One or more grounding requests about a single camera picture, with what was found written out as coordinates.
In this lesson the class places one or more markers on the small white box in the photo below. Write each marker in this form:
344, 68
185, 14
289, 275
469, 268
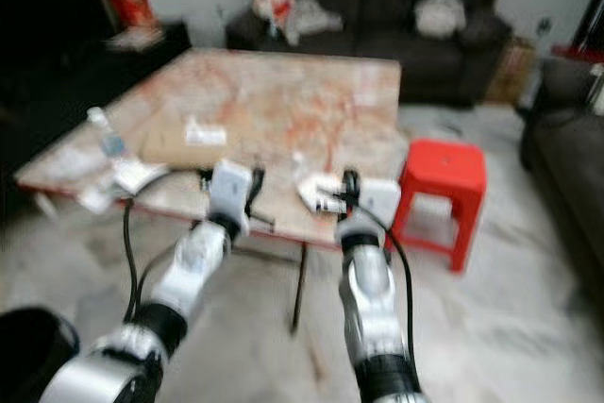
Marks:
313, 188

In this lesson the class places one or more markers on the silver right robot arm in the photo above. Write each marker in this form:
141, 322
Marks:
373, 294

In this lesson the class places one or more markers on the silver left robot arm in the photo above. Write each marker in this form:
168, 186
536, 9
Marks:
198, 266

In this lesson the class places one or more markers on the white paper trash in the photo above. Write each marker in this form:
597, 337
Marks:
137, 175

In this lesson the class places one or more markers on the flat brown cardboard parcel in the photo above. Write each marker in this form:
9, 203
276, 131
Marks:
170, 148

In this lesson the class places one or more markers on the red plastic stool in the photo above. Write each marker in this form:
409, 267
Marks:
444, 167

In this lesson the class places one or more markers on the clear plastic bottle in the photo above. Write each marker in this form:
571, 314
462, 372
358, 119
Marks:
109, 136

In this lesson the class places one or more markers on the marble pattern table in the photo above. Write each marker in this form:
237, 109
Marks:
283, 101

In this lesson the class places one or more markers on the small crumpled white wrapper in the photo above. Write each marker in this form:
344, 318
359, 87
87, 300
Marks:
96, 198

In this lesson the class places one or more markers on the black low cabinet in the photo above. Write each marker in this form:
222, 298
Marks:
57, 73

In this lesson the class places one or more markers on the plain white bag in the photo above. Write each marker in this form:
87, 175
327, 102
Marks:
440, 14

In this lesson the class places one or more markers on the brown cardboard box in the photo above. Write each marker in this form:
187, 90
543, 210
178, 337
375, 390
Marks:
511, 71

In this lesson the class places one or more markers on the dark armchair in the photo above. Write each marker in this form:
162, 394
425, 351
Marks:
566, 139

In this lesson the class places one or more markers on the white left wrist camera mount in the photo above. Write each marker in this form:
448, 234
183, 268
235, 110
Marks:
231, 191

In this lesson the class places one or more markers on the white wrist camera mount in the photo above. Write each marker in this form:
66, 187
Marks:
231, 191
380, 197

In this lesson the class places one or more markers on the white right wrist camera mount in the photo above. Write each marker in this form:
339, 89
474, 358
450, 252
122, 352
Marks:
380, 197

